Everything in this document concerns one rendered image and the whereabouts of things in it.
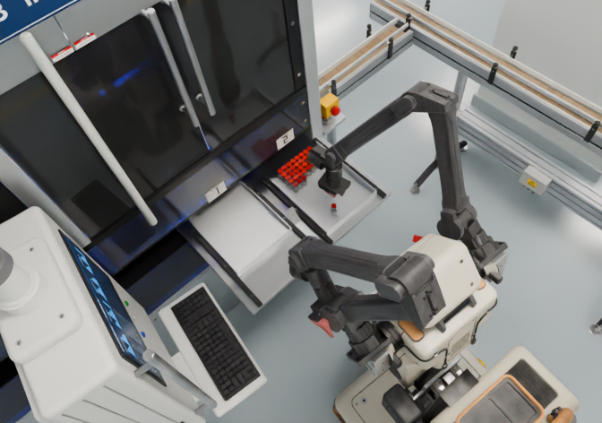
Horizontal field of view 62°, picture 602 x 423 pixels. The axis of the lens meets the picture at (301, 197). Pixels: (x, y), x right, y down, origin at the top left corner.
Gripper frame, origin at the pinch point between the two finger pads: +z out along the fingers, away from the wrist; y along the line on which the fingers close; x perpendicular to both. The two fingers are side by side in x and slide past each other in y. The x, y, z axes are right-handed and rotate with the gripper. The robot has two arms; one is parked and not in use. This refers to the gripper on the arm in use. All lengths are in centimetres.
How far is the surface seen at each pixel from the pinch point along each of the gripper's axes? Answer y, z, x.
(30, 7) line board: 44, -95, 43
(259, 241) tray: 16.9, 10.1, 26.4
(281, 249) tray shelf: 7.8, 10.1, 24.7
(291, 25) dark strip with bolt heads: 27, -51, -20
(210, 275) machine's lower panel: 40, 46, 39
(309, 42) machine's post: 25, -41, -26
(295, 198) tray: 15.8, 10.0, 3.8
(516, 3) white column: -14, 16, -155
